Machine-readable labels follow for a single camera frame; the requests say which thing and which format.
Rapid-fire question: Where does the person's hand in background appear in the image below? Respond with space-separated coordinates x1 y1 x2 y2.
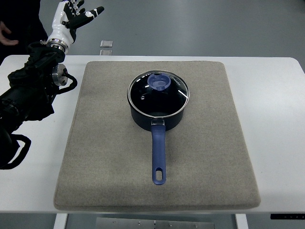
0 21 19 46

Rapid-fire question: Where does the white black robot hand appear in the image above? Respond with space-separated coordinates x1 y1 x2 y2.
47 0 104 53

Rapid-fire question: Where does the glass pot lid blue knob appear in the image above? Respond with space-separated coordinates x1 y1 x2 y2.
127 70 190 117

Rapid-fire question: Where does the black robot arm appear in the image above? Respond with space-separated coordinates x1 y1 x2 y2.
0 39 78 170

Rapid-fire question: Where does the upper silver floor plate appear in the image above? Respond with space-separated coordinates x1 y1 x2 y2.
100 40 113 48

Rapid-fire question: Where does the silver floor plate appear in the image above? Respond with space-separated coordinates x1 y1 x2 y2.
100 40 113 48
100 49 112 56

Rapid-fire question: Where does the lower silver floor plate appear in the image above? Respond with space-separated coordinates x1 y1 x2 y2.
100 49 112 56

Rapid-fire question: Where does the dark blue saucepan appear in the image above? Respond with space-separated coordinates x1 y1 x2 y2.
127 69 191 186

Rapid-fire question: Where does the beige felt mat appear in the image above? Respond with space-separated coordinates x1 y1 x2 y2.
53 61 261 212

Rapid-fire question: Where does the left white table leg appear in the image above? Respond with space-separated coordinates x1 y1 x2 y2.
53 213 68 229

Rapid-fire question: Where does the white table leg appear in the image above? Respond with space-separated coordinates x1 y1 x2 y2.
235 214 249 229
53 213 68 229

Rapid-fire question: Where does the metal plate under table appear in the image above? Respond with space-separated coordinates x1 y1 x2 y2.
95 218 215 229

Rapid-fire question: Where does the right white table leg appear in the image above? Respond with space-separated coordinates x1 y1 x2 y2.
235 214 249 229

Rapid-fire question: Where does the black table control panel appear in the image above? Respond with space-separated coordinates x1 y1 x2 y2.
270 213 305 220

